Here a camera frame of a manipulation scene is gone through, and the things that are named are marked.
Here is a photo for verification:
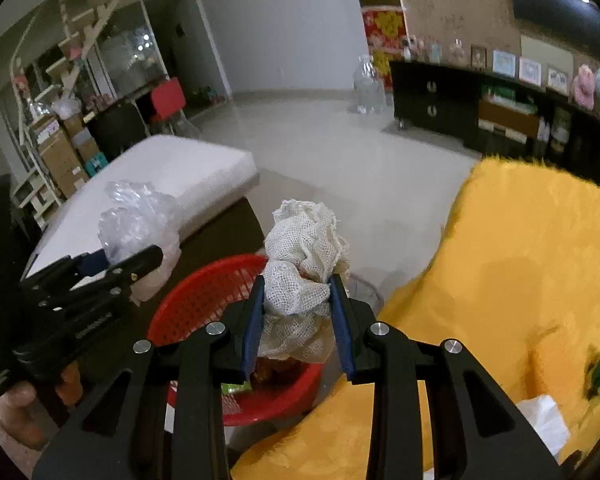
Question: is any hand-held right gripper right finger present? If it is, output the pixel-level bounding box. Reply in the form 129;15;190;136
329;274;563;480

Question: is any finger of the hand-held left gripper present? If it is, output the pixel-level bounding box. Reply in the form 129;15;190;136
20;249;110;292
40;245;164;318

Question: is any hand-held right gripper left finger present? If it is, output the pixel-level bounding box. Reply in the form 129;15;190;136
32;275;266;480

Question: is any clear plastic wrap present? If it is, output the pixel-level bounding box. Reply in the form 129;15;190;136
98;180;182;305

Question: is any red plastic basket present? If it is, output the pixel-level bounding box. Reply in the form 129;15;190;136
146;254;325;427

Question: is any white gauze cloth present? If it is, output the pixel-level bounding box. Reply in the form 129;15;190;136
257;199;352;363

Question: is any white tissue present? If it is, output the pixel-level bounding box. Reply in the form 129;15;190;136
515;394;573;463

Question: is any person's left hand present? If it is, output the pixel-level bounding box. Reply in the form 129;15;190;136
0;364;85;453

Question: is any brown crumpled scrap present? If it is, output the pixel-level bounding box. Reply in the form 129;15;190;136
252;357;301;386

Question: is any white mattress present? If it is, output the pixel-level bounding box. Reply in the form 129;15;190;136
22;134;260;291

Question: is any stack of cardboard boxes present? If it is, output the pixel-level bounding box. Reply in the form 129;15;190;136
30;112;103;198

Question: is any black chair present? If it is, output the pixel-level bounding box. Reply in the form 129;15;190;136
87;102;148;161

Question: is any red chair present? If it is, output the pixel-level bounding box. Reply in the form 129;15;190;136
150;77;186;126

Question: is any yellow fuzzy table cloth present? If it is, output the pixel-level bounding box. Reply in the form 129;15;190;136
230;156;600;480

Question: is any white ladder shelf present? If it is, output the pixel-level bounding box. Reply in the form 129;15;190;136
10;0;128;226

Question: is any large clear plastic jar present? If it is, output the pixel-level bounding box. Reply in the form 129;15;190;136
347;54;388;116

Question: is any black low cabinet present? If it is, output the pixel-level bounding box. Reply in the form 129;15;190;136
389;60;600;196

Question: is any brown box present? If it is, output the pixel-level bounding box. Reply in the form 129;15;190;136
478;99;540;138

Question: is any glass storage jar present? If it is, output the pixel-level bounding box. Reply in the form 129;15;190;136
550;107;573;143

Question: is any pink plush toy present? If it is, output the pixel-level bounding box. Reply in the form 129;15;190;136
571;64;597;110

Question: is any red flowered wall poster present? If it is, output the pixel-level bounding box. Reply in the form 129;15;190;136
361;7;408;88

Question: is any blue picture frame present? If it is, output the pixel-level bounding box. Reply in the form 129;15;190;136
492;50;517;78

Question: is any pale picture frame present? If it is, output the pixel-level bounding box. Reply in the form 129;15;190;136
519;56;543;85

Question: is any wooden picture frame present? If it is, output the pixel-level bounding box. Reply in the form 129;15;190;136
546;66;570;95

